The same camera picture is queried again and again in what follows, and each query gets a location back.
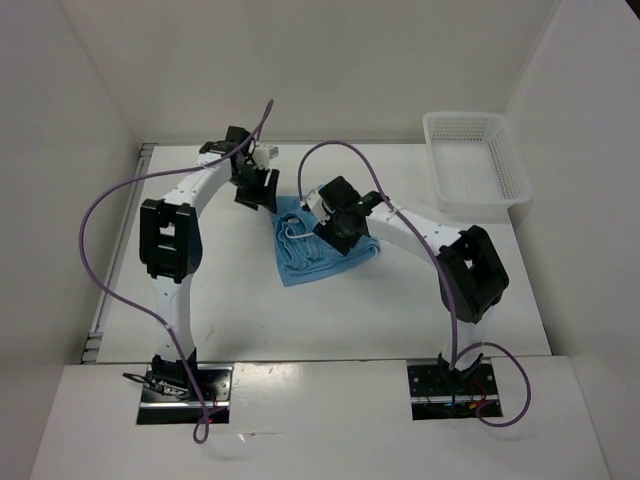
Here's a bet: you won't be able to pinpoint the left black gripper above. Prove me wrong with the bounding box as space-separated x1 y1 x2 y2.
230 165 280 214

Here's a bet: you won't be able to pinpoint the light blue shorts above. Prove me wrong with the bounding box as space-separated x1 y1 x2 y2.
271 196 381 287

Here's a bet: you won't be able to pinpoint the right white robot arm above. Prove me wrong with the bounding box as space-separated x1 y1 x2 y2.
301 176 509 395

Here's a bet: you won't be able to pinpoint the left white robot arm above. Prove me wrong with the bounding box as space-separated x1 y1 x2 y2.
139 127 279 400

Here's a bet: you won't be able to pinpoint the white perforated plastic basket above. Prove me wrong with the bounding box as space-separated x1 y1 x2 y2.
422 111 533 216

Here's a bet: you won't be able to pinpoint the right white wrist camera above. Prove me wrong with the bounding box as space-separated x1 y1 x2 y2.
301 188 334 224

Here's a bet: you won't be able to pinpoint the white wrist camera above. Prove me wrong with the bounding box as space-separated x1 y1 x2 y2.
252 145 279 170
301 188 334 224

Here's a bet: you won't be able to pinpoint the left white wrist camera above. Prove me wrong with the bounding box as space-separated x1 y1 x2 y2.
252 145 279 170

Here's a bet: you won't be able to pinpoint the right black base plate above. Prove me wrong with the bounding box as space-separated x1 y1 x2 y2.
406 360 503 421

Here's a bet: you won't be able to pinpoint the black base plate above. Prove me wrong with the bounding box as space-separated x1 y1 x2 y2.
124 364 234 425
406 360 503 421

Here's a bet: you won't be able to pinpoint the aluminium table edge rail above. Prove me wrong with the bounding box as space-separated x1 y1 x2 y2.
80 143 156 365

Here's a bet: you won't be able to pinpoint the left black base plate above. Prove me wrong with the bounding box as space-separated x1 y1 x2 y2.
124 364 234 425

